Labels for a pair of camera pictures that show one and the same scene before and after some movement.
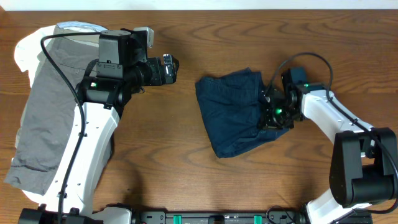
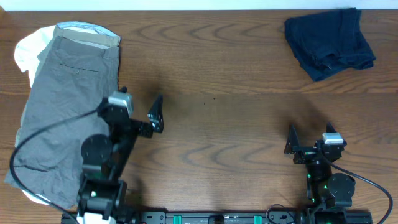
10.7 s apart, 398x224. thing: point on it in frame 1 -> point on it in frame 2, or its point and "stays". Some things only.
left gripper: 168,74 -> 154,117
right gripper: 265,121 -> 292,146
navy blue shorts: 229,103 -> 329,42
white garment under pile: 27,49 stays
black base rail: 155,217 stays
